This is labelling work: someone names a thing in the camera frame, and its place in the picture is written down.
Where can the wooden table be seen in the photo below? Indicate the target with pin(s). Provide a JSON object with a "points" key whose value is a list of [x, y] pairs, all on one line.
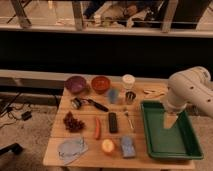
{"points": [[95, 157]]}

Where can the black power adapter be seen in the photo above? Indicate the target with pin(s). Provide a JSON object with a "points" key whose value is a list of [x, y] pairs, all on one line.
{"points": [[26, 115]]}

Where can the blue cloth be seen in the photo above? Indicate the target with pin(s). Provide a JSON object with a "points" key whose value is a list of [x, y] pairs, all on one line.
{"points": [[71, 149]]}

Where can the metal cup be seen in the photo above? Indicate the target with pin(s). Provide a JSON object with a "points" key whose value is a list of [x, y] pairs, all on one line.
{"points": [[129, 97]]}

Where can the dark red grape bunch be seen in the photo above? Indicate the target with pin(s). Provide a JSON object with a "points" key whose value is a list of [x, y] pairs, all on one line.
{"points": [[72, 124]]}

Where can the purple bowl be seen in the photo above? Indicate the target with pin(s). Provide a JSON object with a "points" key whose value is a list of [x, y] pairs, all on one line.
{"points": [[75, 84]]}

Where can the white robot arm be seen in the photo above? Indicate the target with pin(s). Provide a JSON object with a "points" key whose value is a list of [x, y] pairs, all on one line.
{"points": [[189, 86]]}

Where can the wooden utensil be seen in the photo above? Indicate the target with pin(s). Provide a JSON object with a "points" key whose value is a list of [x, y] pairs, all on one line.
{"points": [[149, 93]]}

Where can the green plastic tray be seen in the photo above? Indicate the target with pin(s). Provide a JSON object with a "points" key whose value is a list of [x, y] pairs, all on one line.
{"points": [[177, 143]]}

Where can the red bowl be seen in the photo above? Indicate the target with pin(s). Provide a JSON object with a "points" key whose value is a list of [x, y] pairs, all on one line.
{"points": [[100, 84]]}

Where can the white lidded cup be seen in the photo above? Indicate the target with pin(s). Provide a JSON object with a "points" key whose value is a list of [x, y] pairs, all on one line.
{"points": [[128, 81]]}

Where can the orange yellow fruit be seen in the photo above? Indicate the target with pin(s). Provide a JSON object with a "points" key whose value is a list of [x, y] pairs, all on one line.
{"points": [[108, 146]]}

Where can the black remote control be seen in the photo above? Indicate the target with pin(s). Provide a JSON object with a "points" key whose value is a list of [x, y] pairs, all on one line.
{"points": [[112, 119]]}

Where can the blue sponge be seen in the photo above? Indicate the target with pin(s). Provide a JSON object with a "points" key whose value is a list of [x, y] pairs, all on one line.
{"points": [[127, 147]]}

